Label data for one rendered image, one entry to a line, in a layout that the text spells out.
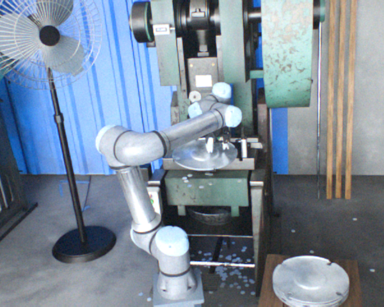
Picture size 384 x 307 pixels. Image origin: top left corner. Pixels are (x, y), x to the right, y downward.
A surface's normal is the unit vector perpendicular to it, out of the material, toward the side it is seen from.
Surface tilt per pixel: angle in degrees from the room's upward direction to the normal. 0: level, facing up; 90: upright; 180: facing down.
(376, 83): 90
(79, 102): 90
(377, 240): 0
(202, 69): 90
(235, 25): 90
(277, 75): 115
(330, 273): 0
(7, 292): 0
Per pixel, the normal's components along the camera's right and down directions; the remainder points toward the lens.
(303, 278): -0.08, -0.92
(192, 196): -0.18, 0.40
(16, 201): 0.97, 0.01
